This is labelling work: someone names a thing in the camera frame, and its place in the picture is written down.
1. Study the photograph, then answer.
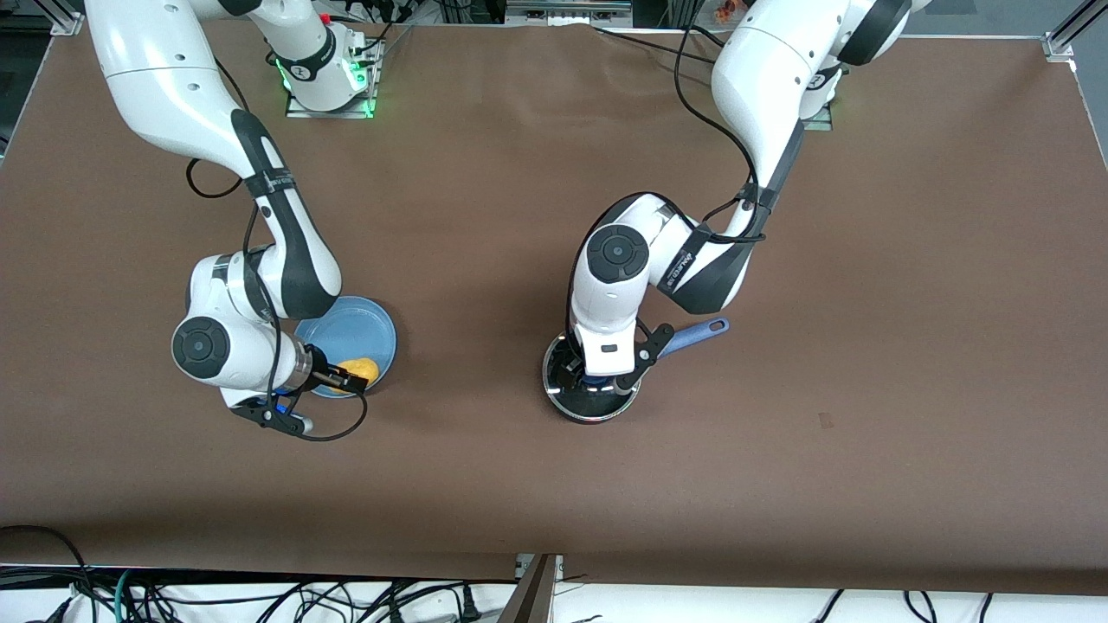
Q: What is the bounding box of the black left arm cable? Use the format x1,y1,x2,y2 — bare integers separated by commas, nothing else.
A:
567,22,773,347

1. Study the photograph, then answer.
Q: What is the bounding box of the blue round plate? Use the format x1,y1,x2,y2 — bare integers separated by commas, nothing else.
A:
294,297,397,399

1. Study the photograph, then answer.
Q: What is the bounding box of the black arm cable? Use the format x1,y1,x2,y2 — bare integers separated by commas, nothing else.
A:
567,22,773,347
186,156,370,443

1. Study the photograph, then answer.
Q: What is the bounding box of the black pot with blue handle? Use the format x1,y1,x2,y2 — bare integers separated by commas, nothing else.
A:
543,318,731,425

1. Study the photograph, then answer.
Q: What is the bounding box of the brown table cover sheet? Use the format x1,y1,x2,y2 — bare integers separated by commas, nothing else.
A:
0,17,1108,598

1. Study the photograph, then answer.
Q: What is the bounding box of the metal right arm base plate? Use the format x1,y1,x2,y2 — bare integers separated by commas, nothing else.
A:
286,87,375,119

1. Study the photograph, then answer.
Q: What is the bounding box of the glass lid with blue knob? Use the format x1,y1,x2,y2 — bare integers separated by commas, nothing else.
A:
543,333,641,423

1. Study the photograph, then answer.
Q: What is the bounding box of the thin black table cable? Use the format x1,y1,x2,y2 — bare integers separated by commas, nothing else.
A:
593,24,724,61

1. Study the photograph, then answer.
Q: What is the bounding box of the black looped cable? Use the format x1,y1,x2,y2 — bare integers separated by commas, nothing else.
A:
0,525,98,623

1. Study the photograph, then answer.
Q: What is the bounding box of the aluminium frame rail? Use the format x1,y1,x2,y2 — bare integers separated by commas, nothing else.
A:
506,0,633,25

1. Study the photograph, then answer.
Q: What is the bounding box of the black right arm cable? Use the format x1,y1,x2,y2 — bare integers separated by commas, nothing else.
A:
186,156,370,443

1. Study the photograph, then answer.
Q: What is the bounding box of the yellow potato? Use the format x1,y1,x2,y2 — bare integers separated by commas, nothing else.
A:
333,357,380,395

